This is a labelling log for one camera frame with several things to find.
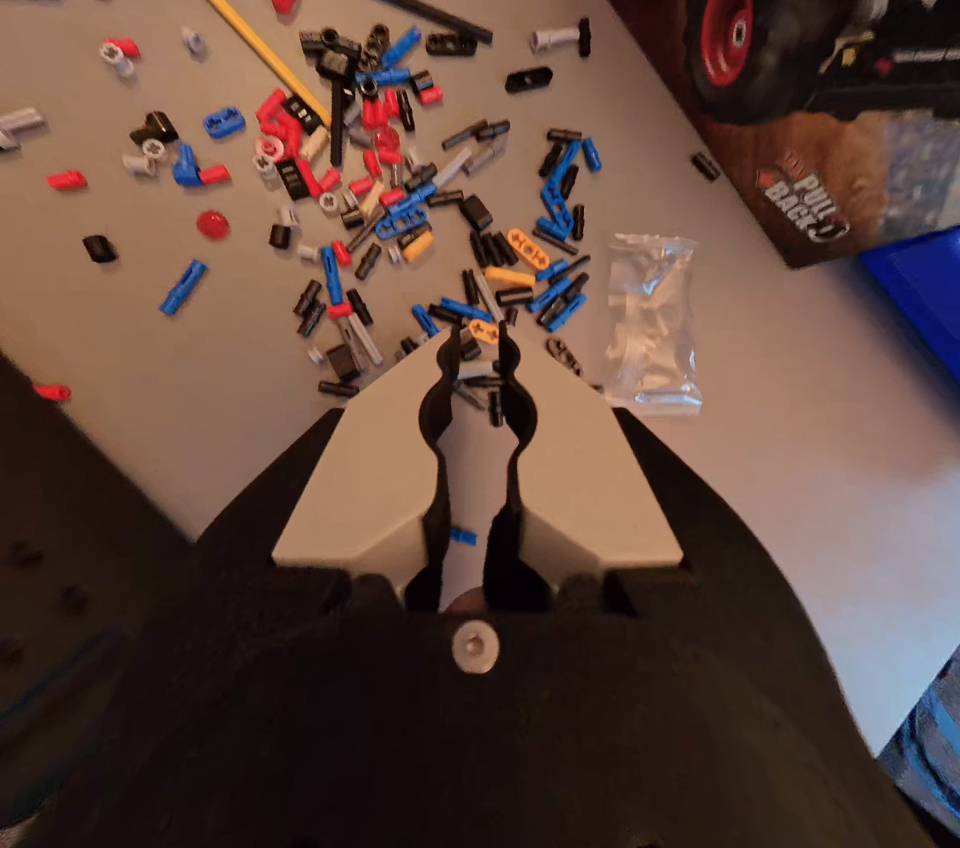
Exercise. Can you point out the empty clear plastic bag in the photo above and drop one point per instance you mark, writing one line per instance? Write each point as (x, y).
(652, 323)

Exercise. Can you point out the blue storage bin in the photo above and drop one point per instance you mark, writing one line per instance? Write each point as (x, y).
(922, 293)

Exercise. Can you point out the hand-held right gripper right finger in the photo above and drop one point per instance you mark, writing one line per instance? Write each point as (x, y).
(600, 488)

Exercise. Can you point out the grey desk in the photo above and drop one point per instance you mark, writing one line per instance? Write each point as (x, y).
(750, 413)

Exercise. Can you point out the short black connector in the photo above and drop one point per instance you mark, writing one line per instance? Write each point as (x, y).
(706, 167)

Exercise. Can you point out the yellow axle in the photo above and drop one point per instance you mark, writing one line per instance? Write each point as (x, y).
(259, 46)

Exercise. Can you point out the black toy truck box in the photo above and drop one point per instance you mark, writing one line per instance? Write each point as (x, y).
(825, 38)

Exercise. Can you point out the small building pieces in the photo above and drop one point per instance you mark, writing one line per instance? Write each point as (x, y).
(184, 286)

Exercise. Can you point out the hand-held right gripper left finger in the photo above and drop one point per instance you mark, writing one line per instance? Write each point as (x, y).
(360, 488)

